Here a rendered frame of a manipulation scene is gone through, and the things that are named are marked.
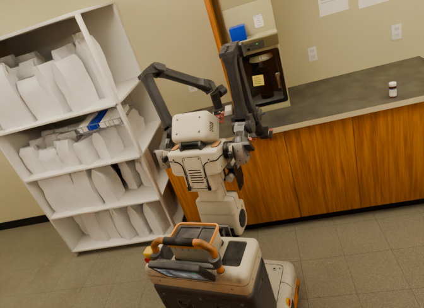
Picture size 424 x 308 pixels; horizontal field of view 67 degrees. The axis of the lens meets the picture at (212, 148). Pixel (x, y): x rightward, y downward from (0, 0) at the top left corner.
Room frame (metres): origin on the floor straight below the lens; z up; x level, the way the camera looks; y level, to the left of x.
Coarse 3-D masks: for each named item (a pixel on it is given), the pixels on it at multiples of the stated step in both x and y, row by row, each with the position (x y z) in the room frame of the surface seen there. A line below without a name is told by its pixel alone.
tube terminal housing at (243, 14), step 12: (264, 0) 2.20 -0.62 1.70; (228, 12) 2.26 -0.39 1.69; (240, 12) 2.24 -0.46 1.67; (252, 12) 2.22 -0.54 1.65; (264, 12) 2.20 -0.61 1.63; (228, 24) 2.26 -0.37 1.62; (252, 24) 2.22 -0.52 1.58; (264, 24) 2.20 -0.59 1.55; (228, 36) 2.27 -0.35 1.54; (264, 48) 2.21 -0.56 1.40; (288, 96) 2.19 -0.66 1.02; (264, 108) 2.24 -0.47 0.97; (276, 108) 2.21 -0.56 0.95
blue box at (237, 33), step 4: (240, 24) 2.22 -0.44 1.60; (232, 28) 2.16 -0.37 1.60; (236, 28) 2.15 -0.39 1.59; (240, 28) 2.14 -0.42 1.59; (244, 28) 2.13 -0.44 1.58; (232, 32) 2.15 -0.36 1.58; (236, 32) 2.15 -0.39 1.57; (240, 32) 2.14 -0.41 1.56; (244, 32) 2.13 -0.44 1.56; (232, 36) 2.15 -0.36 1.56; (236, 36) 2.15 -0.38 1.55; (240, 36) 2.14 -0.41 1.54; (244, 36) 2.14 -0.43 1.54; (232, 40) 2.16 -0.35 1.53; (236, 40) 2.15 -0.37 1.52; (240, 40) 2.14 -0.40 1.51
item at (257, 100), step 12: (276, 48) 2.18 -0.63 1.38; (252, 60) 2.23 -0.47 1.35; (264, 60) 2.20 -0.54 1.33; (276, 60) 2.18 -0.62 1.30; (252, 72) 2.23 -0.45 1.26; (264, 72) 2.21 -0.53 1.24; (276, 72) 2.19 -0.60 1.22; (252, 84) 2.23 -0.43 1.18; (264, 84) 2.21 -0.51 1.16; (276, 84) 2.19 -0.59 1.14; (252, 96) 2.24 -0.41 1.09; (264, 96) 2.22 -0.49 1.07; (276, 96) 2.20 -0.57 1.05
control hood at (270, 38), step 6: (270, 30) 2.17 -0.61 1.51; (276, 30) 2.12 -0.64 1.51; (252, 36) 2.18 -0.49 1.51; (258, 36) 2.12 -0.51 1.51; (264, 36) 2.10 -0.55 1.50; (270, 36) 2.10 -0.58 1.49; (276, 36) 2.10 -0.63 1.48; (246, 42) 2.13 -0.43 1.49; (252, 42) 2.14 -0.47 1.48; (264, 42) 2.14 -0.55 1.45; (270, 42) 2.15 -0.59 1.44; (276, 42) 2.15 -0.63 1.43
